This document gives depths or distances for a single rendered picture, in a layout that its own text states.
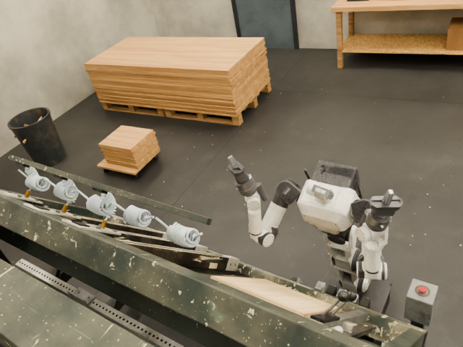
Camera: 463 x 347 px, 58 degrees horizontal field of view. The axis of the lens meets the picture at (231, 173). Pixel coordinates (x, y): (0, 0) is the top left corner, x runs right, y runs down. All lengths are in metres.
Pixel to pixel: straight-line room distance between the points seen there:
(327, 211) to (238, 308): 1.08
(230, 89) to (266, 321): 4.31
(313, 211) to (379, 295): 1.24
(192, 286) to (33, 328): 0.49
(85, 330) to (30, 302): 0.13
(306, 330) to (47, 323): 0.54
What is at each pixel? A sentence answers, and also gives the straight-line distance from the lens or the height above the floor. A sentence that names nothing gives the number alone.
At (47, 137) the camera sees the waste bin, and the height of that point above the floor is 0.40.
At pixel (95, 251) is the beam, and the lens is 1.37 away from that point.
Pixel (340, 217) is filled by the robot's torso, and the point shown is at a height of 1.30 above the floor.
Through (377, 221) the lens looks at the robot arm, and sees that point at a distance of 1.74.
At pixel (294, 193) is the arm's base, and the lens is 2.14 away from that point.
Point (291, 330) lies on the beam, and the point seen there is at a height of 1.86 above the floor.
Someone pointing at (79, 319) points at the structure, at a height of 2.20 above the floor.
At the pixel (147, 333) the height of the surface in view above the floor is 1.02.
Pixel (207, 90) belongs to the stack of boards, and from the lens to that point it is 5.36.
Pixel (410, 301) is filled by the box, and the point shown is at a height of 0.90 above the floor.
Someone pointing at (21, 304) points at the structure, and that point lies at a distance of 0.81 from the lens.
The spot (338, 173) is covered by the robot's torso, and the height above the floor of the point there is 1.40.
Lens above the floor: 2.72
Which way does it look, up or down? 36 degrees down
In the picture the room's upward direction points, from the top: 13 degrees counter-clockwise
